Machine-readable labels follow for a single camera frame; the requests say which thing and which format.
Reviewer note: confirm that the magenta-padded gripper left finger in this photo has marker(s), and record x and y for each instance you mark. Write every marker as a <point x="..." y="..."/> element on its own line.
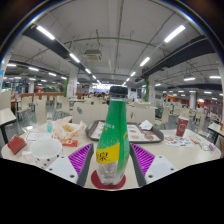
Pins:
<point x="66" y="166"/>

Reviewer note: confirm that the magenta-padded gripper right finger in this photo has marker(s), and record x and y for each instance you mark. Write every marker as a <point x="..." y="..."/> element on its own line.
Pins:
<point x="156" y="166"/>

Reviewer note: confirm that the green labelled drink bottle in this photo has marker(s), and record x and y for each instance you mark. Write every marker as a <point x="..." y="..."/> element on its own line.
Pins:
<point x="113" y="140"/>

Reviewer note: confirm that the white black-dotted mug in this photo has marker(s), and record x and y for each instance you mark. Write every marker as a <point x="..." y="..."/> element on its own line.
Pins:
<point x="45" y="151"/>

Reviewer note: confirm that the flat round red coaster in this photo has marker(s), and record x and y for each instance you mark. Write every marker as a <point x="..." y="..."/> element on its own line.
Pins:
<point x="95" y="181"/>

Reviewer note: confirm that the red white printed leaflet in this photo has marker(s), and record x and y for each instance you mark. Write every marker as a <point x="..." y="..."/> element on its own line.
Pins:
<point x="178" y="141"/>

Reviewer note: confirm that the dark food tray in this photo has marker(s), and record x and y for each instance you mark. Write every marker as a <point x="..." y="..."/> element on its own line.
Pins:
<point x="143" y="135"/>

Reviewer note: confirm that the crumpled food wrapper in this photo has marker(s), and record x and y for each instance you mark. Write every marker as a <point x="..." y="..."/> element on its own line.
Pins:
<point x="68" y="128"/>

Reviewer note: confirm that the white printed paper sheet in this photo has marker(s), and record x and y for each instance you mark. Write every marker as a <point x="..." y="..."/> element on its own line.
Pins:
<point x="38" y="136"/>

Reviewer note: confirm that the white crumpled napkin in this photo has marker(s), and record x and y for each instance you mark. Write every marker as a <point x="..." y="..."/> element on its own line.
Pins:
<point x="145" y="125"/>

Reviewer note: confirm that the small teal sanitizer bottle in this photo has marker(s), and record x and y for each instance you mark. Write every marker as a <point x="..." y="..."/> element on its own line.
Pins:
<point x="49" y="125"/>

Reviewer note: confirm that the red paper cup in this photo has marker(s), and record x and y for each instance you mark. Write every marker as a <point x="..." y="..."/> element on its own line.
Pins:
<point x="182" y="126"/>

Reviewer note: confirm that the clear plastic bag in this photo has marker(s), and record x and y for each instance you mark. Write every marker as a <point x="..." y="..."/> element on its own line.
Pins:
<point x="206" y="145"/>

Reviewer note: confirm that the group of beige chairs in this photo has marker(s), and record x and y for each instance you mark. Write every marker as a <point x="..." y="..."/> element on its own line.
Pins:
<point x="90" y="113"/>

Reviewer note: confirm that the white table with black leg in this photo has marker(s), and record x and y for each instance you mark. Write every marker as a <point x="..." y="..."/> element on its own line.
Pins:
<point x="216" y="127"/>
<point x="6" y="116"/>

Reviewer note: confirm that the ceiling air conditioner unit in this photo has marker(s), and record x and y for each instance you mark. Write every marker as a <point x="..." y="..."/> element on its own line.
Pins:
<point x="92" y="55"/>

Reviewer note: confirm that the group of ceiling lights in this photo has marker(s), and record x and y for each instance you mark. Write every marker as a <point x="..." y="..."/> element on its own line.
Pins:
<point x="174" y="33"/>

